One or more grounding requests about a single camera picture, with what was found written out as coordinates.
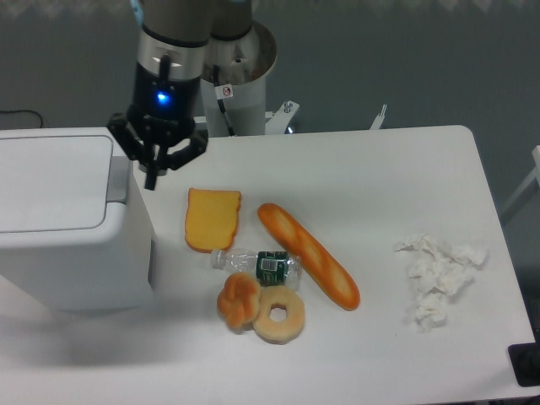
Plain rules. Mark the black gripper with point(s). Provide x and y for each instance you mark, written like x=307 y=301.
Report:
x=161 y=114

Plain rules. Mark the white plastic trash can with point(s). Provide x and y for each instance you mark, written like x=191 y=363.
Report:
x=75 y=232

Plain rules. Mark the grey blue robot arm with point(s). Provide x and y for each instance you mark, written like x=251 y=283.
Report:
x=174 y=37

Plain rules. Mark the orange toast slice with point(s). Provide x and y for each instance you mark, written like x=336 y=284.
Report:
x=212 y=218

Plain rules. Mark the crushed clear plastic bottle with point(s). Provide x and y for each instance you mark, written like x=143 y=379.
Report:
x=269 y=268

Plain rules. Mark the knotted bread roll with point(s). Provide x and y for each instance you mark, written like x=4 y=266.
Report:
x=239 y=300

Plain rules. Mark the beige bagel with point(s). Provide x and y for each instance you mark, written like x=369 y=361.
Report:
x=281 y=316

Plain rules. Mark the orange baguette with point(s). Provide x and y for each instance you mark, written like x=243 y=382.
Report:
x=328 y=273

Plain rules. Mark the crumpled white tissue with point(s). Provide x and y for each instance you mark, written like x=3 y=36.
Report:
x=438 y=274

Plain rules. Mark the white furniture at right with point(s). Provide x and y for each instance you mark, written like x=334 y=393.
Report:
x=524 y=192

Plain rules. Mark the black device at edge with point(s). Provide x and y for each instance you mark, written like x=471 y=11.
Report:
x=524 y=358

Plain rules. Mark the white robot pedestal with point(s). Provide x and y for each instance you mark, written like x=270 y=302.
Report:
x=234 y=87

